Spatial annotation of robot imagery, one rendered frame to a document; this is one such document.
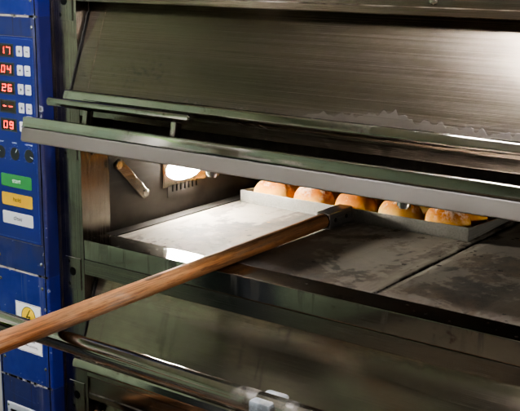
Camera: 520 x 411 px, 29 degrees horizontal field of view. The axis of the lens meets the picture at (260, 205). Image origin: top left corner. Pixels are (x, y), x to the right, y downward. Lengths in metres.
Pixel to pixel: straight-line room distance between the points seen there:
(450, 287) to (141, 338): 0.60
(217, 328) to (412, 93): 0.59
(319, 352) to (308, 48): 0.50
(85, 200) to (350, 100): 0.64
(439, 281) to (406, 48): 0.43
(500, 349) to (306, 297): 0.34
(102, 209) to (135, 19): 0.39
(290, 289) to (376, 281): 0.15
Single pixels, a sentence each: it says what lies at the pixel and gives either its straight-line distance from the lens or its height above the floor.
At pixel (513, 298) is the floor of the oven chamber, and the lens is 1.70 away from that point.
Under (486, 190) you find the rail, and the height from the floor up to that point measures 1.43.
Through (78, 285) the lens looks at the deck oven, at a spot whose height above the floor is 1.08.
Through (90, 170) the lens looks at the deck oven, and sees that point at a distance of 1.98.
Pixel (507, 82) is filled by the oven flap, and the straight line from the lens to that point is 1.46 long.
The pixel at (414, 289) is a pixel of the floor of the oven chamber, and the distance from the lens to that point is 1.71.
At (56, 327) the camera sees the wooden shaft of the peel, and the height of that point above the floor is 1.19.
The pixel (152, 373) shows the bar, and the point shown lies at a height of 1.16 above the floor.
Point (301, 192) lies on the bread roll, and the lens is 2.21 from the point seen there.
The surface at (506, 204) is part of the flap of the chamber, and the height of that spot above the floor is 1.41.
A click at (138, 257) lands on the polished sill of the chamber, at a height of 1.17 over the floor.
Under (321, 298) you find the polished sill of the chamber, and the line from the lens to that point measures 1.67.
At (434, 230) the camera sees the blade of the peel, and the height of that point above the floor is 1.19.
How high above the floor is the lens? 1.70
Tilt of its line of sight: 13 degrees down
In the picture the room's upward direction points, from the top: 1 degrees clockwise
